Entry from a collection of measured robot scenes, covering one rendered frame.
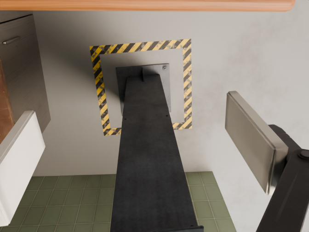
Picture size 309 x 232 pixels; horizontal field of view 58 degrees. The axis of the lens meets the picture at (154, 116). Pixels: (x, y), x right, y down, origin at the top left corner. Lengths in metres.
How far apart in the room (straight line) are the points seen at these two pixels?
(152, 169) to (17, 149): 0.70
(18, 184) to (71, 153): 1.84
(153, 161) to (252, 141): 0.73
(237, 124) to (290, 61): 1.76
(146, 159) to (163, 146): 0.09
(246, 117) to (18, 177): 0.13
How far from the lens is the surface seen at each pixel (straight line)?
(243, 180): 2.24
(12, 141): 0.17
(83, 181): 2.03
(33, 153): 0.19
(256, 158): 0.16
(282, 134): 0.17
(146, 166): 0.86
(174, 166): 0.85
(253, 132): 0.16
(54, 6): 0.46
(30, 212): 1.90
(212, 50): 1.74
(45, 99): 1.70
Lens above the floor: 1.64
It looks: 65 degrees down
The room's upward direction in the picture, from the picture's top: 172 degrees clockwise
